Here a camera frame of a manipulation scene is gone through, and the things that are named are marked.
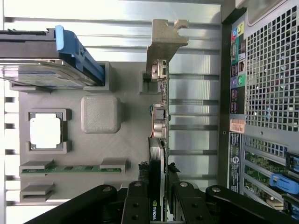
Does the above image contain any grey plastic parts rack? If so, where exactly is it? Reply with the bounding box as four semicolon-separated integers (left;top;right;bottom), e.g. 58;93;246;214
9;60;164;203

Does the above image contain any green RAM stick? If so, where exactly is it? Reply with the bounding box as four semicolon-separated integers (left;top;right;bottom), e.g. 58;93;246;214
21;165;125;175

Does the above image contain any silver CPU chip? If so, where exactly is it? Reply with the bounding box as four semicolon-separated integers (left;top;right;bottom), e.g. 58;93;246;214
28;115;64;150

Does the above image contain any open PC case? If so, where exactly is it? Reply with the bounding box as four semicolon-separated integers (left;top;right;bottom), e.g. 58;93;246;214
221;0;299;212

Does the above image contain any hard disk in blue caddy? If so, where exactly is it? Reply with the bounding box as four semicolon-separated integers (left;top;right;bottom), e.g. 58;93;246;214
0;24;106;89

